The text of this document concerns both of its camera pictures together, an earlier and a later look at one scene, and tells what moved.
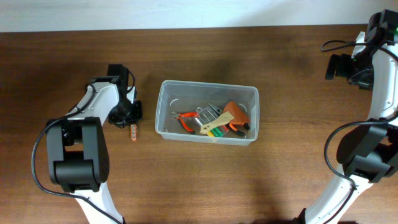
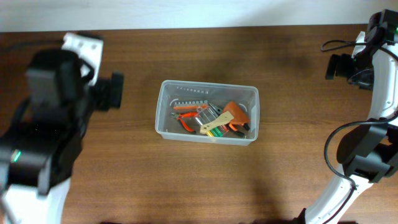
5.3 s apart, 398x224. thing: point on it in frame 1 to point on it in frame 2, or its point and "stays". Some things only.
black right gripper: [342, 60] stays
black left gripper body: [127, 113] to [102, 101]
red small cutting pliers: [179, 116] stays
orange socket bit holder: [134, 132] to [191, 105]
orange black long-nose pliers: [230, 125] stays
